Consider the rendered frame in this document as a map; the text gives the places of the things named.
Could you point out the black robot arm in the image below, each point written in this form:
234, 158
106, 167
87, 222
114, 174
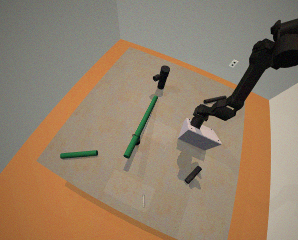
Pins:
283, 53

